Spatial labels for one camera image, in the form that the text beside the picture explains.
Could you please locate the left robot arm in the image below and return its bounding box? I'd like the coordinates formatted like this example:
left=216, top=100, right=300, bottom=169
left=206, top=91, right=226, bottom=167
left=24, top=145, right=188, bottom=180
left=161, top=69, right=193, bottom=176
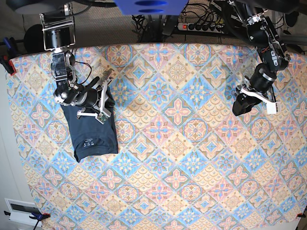
left=222, top=0, right=291, bottom=116

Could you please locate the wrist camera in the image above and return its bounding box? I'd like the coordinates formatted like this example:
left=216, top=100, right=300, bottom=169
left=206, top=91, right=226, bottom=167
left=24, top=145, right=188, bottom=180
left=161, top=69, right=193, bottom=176
left=266, top=101, right=280, bottom=115
left=96, top=113, right=108, bottom=124

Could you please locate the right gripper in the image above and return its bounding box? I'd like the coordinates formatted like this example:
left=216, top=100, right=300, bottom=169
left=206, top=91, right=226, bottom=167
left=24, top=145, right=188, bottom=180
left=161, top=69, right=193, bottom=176
left=75, top=69, right=114, bottom=119

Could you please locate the patterned colourful tablecloth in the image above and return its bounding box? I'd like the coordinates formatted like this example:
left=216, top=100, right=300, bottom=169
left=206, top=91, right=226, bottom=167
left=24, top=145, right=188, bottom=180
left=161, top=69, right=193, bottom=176
left=6, top=44, right=307, bottom=230

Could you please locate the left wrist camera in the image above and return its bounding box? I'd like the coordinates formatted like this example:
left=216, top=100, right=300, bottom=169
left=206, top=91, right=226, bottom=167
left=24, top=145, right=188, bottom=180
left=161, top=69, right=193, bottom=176
left=266, top=101, right=280, bottom=115

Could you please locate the blue orange clamp lower left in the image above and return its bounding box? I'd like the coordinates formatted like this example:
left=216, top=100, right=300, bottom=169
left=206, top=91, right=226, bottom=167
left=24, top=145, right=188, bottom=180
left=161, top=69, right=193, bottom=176
left=4, top=211, right=50, bottom=230

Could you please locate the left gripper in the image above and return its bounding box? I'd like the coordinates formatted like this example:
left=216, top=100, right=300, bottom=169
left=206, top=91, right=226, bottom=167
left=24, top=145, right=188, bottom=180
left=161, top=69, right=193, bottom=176
left=232, top=64, right=277, bottom=116

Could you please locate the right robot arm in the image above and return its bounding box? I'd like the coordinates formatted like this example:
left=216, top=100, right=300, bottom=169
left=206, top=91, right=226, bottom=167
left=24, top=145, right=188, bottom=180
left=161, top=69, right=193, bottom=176
left=40, top=3, right=115, bottom=124

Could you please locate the dark navy t-shirt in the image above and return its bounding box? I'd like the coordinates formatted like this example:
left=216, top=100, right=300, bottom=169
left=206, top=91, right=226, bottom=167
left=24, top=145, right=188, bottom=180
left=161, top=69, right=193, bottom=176
left=59, top=86, right=119, bottom=163

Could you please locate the orange clamp lower right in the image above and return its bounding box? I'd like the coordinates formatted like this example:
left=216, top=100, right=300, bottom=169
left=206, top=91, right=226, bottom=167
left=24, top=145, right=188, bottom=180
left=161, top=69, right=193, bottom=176
left=296, top=213, right=306, bottom=218

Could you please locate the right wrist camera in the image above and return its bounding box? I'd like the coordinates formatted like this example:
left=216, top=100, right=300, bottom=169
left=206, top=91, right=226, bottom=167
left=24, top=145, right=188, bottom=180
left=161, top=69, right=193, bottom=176
left=96, top=113, right=108, bottom=124

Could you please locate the white wall outlet box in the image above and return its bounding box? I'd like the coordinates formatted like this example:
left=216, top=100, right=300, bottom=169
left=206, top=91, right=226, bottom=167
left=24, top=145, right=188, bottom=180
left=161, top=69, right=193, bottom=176
left=5, top=198, right=39, bottom=226

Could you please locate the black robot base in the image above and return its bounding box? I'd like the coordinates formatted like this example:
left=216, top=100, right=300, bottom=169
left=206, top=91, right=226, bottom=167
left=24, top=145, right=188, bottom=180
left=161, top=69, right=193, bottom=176
left=240, top=0, right=307, bottom=14
left=6, top=0, right=70, bottom=14

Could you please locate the white power strip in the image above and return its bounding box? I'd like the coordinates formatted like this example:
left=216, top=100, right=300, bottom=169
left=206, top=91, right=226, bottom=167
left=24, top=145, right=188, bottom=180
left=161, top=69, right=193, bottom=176
left=177, top=23, right=224, bottom=34

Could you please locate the black round stool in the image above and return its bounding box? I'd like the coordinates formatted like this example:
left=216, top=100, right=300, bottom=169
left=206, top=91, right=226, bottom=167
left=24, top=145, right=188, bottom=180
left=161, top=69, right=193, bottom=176
left=24, top=24, right=47, bottom=54

